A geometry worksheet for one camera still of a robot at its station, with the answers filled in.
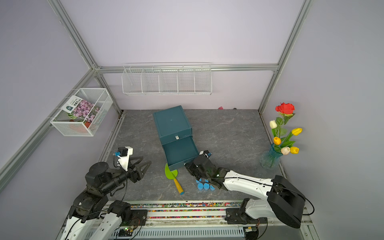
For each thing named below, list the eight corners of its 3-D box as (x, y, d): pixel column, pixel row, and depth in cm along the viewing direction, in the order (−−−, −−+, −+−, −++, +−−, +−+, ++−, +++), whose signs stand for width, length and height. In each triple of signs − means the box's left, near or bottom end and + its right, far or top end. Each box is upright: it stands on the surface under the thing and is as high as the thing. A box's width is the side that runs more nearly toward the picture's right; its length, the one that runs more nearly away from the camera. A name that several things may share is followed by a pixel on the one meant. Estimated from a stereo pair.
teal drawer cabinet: (167, 158, 96) (160, 139, 78) (160, 133, 109) (153, 112, 91) (193, 149, 100) (192, 129, 82) (183, 126, 113) (181, 105, 95)
